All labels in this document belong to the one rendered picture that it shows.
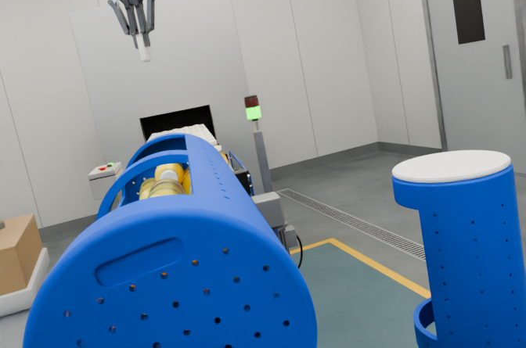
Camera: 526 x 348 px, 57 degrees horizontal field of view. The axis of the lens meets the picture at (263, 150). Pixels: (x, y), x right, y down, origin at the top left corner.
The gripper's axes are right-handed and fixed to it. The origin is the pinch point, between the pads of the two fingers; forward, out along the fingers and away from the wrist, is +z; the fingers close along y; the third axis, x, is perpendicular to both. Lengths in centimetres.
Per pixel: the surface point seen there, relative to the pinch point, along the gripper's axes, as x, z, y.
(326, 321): 116, 146, 22
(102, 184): 43, 41, -44
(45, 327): -85, 32, 18
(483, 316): -13, 77, 72
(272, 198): 61, 60, 16
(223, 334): -80, 37, 33
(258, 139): 88, 40, 9
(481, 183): -12, 45, 75
